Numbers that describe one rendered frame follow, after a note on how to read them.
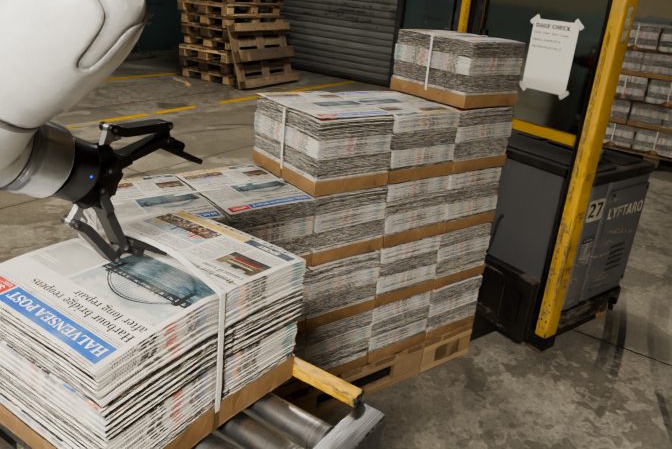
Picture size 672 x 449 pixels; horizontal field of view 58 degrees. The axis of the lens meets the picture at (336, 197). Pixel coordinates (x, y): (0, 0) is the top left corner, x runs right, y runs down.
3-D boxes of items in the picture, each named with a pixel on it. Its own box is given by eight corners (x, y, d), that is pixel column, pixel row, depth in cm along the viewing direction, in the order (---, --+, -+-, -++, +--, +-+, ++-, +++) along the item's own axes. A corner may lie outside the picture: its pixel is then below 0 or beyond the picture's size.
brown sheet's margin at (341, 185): (251, 160, 205) (251, 148, 204) (320, 152, 222) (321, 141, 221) (313, 196, 177) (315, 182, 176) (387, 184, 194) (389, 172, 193)
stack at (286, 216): (87, 419, 200) (73, 182, 172) (360, 326, 269) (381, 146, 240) (128, 500, 172) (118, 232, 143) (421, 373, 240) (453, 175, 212)
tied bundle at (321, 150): (250, 162, 206) (253, 95, 198) (321, 154, 223) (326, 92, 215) (313, 198, 178) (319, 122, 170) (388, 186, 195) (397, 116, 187)
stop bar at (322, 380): (181, 306, 121) (181, 297, 121) (365, 399, 100) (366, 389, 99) (169, 312, 119) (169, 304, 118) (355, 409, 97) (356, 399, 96)
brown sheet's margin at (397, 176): (322, 152, 223) (323, 140, 221) (382, 145, 240) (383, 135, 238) (389, 184, 195) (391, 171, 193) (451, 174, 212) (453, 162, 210)
